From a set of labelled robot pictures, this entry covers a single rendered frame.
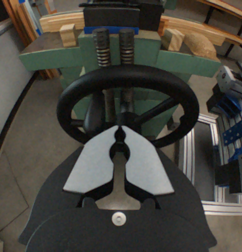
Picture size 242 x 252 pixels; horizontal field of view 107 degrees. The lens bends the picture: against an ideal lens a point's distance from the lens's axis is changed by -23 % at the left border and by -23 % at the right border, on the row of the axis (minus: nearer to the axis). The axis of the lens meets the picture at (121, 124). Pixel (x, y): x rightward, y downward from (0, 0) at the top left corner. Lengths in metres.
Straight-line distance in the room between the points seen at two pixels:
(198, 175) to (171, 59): 0.84
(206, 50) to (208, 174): 0.88
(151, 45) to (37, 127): 1.38
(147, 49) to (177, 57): 0.15
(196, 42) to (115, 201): 1.04
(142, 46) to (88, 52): 0.10
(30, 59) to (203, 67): 0.51
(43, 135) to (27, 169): 0.37
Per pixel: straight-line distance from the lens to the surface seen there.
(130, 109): 0.26
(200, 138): 1.14
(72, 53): 0.36
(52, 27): 0.53
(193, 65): 0.39
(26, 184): 1.31
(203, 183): 1.04
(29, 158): 1.36
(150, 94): 0.43
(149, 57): 0.23
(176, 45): 0.36
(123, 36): 0.20
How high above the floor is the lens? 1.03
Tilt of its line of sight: 60 degrees down
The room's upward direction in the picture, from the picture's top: 4 degrees clockwise
